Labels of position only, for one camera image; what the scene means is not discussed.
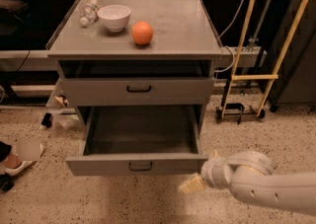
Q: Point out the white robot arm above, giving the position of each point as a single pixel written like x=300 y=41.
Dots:
x=249 y=177

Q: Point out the orange fruit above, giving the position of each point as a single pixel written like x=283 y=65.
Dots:
x=142 y=33

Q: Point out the grey drawer cabinet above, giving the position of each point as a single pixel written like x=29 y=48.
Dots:
x=183 y=45

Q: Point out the grey top drawer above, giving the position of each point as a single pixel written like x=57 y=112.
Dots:
x=137 y=91

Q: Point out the white ceramic bowl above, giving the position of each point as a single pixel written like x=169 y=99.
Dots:
x=114 y=17

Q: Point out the black chair caster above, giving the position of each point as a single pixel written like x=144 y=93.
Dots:
x=6 y=183

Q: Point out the black trouser leg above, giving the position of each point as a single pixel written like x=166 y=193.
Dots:
x=5 y=152

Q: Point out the clear plastic bin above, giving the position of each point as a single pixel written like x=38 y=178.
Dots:
x=60 y=109

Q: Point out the dark bag on shelf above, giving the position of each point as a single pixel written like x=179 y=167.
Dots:
x=12 y=15

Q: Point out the grey drawer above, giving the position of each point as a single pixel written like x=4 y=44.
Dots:
x=139 y=140
x=137 y=91

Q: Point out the white sneaker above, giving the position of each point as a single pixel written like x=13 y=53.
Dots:
x=14 y=167

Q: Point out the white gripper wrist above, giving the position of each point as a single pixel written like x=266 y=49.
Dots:
x=210 y=171

